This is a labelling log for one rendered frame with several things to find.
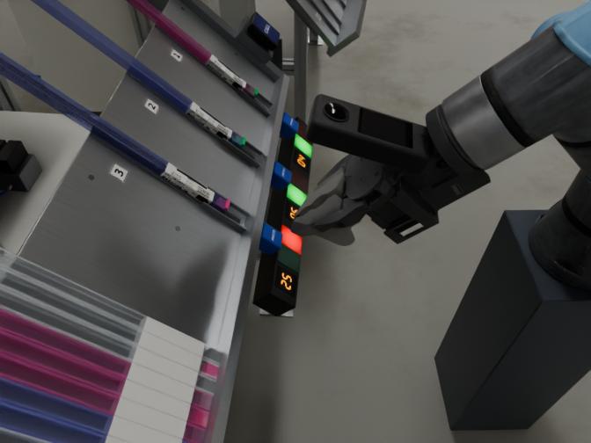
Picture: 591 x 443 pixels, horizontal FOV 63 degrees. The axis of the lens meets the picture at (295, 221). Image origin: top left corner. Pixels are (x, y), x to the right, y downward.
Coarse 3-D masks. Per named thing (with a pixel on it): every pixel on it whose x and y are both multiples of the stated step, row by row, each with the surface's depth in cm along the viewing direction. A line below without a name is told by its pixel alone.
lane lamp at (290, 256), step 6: (282, 246) 61; (282, 252) 60; (288, 252) 61; (294, 252) 62; (282, 258) 60; (288, 258) 60; (294, 258) 61; (282, 264) 59; (288, 264) 60; (294, 264) 61; (294, 270) 60
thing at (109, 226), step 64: (192, 64) 63; (128, 128) 50; (192, 128) 57; (256, 128) 67; (64, 192) 42; (128, 192) 47; (64, 256) 39; (128, 256) 44; (192, 256) 49; (192, 320) 45
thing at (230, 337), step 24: (264, 144) 65; (264, 168) 61; (264, 192) 58; (264, 216) 56; (240, 240) 55; (240, 264) 51; (240, 288) 49; (240, 312) 47; (240, 336) 46; (216, 384) 43; (216, 408) 41; (216, 432) 39
